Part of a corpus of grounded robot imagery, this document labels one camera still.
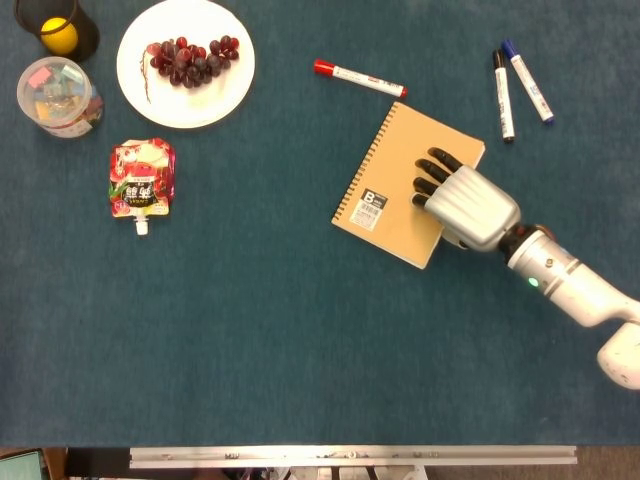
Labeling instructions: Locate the white round plate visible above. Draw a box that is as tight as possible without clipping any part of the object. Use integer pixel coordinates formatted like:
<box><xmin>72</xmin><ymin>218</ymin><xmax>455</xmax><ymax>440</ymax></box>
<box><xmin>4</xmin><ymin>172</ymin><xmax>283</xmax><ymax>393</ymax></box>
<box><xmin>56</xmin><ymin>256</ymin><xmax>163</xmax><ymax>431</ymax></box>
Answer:
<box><xmin>116</xmin><ymin>0</ymin><xmax>256</xmax><ymax>130</ymax></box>

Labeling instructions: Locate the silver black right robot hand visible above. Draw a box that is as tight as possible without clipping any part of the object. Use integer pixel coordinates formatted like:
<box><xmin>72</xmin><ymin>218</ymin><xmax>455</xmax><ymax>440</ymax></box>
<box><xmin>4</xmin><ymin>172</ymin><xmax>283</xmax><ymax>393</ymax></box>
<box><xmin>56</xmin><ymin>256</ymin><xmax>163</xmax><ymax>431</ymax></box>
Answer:
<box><xmin>411</xmin><ymin>146</ymin><xmax>522</xmax><ymax>253</ymax></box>

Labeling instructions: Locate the black mesh pen holder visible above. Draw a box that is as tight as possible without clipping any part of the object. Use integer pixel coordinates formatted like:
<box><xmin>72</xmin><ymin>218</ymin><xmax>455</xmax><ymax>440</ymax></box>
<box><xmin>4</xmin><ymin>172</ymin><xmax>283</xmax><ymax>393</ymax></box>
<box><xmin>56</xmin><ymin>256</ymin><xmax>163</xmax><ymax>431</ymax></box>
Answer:
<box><xmin>13</xmin><ymin>0</ymin><xmax>101</xmax><ymax>64</ymax></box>

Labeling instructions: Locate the red jelly drink pouch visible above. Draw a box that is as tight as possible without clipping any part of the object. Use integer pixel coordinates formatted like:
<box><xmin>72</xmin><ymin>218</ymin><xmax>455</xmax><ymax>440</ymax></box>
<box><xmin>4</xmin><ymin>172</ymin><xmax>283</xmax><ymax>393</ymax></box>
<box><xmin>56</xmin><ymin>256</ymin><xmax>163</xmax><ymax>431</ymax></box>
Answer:
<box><xmin>109</xmin><ymin>138</ymin><xmax>177</xmax><ymax>237</ymax></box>

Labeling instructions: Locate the blue cap whiteboard marker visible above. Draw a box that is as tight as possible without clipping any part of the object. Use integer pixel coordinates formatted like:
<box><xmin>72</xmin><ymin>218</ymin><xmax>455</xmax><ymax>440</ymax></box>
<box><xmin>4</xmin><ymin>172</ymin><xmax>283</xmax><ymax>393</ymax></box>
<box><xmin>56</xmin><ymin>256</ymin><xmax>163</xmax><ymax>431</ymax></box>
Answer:
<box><xmin>501</xmin><ymin>39</ymin><xmax>556</xmax><ymax>125</ymax></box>

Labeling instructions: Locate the yellow ball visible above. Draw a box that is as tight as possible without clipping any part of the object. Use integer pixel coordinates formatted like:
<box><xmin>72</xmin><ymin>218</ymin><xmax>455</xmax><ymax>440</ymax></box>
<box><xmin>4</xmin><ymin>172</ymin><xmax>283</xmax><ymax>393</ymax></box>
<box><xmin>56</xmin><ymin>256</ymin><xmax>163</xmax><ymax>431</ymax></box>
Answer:
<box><xmin>40</xmin><ymin>17</ymin><xmax>79</xmax><ymax>55</ymax></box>

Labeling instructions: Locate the black cap whiteboard marker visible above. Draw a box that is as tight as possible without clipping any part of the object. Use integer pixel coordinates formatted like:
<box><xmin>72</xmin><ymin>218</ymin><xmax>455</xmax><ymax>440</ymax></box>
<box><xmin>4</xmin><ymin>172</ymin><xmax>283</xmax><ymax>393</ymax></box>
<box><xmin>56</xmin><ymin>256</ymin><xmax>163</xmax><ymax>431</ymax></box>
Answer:
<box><xmin>492</xmin><ymin>49</ymin><xmax>516</xmax><ymax>145</ymax></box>

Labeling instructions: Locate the aluminium profile rail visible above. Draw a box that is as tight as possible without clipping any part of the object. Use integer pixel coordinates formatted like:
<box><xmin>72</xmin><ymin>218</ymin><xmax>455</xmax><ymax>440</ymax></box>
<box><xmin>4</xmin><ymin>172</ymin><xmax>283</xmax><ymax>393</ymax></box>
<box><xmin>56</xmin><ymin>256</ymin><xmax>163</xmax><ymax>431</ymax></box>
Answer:
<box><xmin>128</xmin><ymin>445</ymin><xmax>578</xmax><ymax>470</ymax></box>

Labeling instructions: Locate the kraft spiral notebook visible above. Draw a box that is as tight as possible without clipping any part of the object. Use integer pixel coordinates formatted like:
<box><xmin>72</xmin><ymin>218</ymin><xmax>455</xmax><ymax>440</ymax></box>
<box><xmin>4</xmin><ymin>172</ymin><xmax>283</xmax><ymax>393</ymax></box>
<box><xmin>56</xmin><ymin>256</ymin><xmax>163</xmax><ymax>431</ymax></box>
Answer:
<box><xmin>330</xmin><ymin>101</ymin><xmax>487</xmax><ymax>271</ymax></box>

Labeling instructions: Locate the red cap whiteboard marker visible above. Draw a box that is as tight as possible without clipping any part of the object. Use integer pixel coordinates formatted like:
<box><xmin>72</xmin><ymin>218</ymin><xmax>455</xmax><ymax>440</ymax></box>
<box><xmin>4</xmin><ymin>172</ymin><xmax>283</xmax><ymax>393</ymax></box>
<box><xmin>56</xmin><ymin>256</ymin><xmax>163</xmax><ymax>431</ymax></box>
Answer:
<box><xmin>313</xmin><ymin>59</ymin><xmax>409</xmax><ymax>100</ymax></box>

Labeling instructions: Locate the clear jar of binder clips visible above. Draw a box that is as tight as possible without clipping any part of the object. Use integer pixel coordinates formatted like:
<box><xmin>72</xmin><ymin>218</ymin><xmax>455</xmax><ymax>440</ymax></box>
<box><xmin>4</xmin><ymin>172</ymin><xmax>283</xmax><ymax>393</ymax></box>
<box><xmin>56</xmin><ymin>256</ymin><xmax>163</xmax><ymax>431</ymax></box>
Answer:
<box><xmin>16</xmin><ymin>56</ymin><xmax>106</xmax><ymax>139</ymax></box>

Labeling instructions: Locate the teal blue table cloth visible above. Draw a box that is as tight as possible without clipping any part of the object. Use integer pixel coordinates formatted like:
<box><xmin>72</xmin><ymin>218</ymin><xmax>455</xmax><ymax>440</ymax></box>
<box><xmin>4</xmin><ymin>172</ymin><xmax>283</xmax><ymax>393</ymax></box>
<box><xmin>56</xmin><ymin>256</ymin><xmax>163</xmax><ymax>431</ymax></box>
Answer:
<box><xmin>0</xmin><ymin>0</ymin><xmax>640</xmax><ymax>448</ymax></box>

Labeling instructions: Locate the bunch of red grapes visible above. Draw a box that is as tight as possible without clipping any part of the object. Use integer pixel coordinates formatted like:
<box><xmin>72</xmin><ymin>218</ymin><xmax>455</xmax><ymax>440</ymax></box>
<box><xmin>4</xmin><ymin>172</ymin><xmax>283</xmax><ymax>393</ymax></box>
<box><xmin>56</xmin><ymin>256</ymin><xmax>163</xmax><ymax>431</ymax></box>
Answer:
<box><xmin>139</xmin><ymin>34</ymin><xmax>241</xmax><ymax>104</ymax></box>

